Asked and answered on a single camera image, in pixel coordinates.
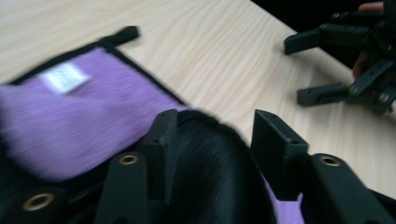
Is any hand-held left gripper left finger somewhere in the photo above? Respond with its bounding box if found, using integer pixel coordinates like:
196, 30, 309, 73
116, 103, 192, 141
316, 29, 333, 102
136, 108, 180, 206

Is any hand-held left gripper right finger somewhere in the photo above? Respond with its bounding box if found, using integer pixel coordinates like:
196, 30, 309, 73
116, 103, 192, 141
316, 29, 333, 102
249, 108, 310, 202

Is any purple cloth with black trim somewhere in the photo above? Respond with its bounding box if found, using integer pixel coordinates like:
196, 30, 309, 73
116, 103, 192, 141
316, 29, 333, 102
0, 25, 306, 224

